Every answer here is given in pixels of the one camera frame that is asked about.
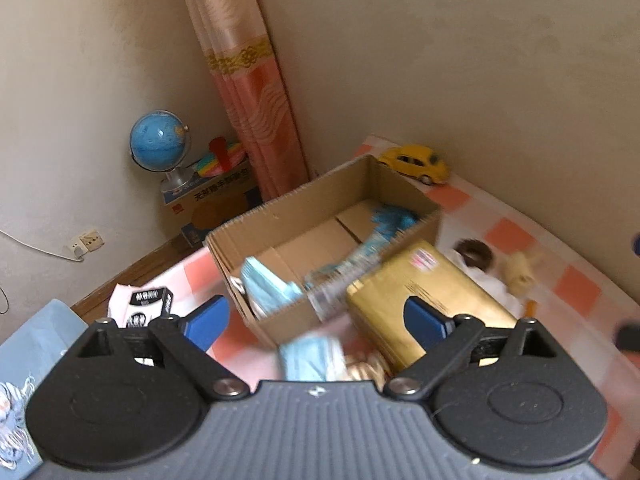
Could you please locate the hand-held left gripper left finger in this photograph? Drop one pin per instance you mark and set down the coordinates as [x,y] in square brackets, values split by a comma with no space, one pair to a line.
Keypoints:
[207,320]

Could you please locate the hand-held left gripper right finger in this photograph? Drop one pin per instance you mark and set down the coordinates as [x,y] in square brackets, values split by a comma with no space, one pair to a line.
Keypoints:
[425,320]

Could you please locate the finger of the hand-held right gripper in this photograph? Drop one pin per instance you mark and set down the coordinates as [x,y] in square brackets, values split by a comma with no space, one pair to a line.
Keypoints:
[636,243]
[630,337]

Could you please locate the gold rectangular box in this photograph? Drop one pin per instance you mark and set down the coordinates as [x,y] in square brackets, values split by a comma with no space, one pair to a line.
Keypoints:
[450,280]

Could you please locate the blue face mask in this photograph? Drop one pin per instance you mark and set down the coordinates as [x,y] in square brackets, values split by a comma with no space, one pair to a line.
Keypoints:
[310,357]
[267,285]

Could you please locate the cardboard box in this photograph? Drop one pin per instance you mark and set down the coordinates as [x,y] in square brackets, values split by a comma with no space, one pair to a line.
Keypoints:
[280,327]

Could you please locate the peach soft toy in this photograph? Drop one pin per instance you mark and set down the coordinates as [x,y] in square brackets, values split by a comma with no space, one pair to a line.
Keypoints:
[362,371]

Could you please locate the doll with white dress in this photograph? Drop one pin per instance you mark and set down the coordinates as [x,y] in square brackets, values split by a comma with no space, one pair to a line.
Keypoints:
[477,257]

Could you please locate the clear plastic bottle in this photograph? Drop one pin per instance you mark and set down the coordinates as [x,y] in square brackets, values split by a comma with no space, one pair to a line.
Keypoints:
[350,265]

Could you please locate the cream plush toy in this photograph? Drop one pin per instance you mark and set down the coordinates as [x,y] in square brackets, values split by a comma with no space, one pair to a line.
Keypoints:
[520,267]

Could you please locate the black and white box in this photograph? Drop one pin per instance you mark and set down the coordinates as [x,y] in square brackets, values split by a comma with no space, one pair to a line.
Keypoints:
[145,297]

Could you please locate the printed cardboard carton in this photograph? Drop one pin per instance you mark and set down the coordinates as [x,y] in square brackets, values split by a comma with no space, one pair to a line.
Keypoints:
[215,202]

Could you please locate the yellow toy car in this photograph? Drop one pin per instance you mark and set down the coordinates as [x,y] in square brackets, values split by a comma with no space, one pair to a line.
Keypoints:
[411,157]

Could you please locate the rainbow pop bubble toy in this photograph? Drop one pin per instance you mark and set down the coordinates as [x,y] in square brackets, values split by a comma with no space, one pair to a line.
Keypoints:
[236,154]

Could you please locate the red plastic toy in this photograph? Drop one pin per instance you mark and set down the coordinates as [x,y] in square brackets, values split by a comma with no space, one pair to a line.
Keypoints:
[218,147]

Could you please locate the blue desk globe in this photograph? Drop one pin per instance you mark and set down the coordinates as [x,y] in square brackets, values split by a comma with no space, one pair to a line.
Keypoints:
[155,137]

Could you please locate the pink patterned curtain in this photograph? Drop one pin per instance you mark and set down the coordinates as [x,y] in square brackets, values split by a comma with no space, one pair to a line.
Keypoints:
[235,60]

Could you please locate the white wall socket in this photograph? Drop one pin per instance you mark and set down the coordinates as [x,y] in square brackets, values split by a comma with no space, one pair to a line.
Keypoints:
[86,243]

